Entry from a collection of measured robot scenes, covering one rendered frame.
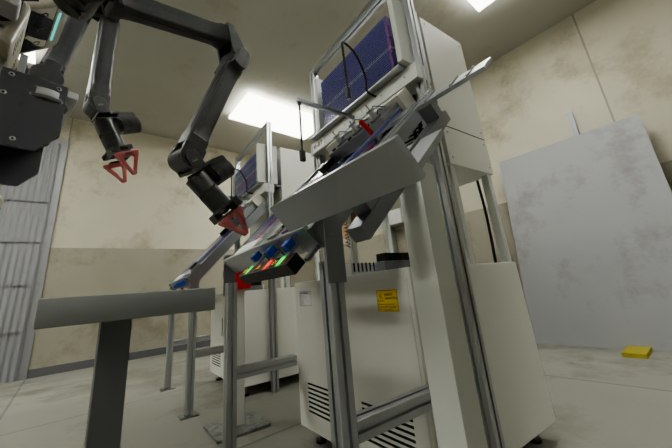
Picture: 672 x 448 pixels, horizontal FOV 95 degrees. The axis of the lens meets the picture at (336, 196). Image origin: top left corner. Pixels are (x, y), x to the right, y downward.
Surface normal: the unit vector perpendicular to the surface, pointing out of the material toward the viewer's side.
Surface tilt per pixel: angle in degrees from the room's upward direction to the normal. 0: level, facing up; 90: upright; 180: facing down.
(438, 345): 90
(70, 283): 90
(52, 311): 90
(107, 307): 90
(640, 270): 81
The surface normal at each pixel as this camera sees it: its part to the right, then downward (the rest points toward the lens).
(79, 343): 0.63, -0.28
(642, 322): -0.78, -0.27
